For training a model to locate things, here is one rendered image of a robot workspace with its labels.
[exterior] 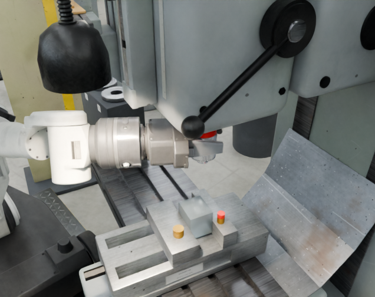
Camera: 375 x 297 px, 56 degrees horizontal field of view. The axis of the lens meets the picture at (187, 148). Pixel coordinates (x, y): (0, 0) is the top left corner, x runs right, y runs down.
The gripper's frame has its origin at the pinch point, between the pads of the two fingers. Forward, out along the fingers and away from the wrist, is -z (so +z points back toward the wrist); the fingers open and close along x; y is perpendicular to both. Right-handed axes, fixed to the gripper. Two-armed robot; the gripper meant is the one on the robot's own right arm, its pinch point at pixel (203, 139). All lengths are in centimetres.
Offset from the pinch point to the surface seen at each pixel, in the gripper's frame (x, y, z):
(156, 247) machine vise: -2.2, 24.7, 9.1
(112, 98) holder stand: 43.3, 12.0, 20.1
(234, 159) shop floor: 165, 124, -52
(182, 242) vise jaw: -4.9, 20.6, 3.9
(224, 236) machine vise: -3.9, 20.8, -4.7
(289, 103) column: 30.2, 8.7, -28.0
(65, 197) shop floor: 133, 126, 70
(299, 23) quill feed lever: -10.5, -22.5, -9.2
